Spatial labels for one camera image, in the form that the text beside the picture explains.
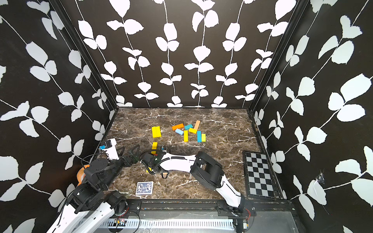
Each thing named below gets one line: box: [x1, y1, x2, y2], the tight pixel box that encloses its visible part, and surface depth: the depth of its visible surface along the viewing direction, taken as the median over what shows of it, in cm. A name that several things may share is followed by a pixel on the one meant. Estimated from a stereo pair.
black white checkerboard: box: [242, 150, 283, 200], surface depth 85 cm
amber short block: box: [188, 127, 198, 134], surface depth 107 cm
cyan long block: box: [196, 130, 202, 143], surface depth 106 cm
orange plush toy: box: [76, 164, 90, 186], surface depth 81 cm
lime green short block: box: [201, 133, 207, 143], surface depth 103 cm
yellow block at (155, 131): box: [151, 126, 160, 139], surface depth 106 cm
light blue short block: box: [175, 128, 184, 136], surface depth 108 cm
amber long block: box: [183, 130, 189, 143], surface depth 103 cm
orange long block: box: [171, 123, 185, 131], surface depth 110 cm
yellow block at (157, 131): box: [153, 126, 162, 138], surface depth 106 cm
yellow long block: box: [151, 141, 158, 150], surface depth 100 cm
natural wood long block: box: [193, 119, 201, 131], surface depth 110 cm
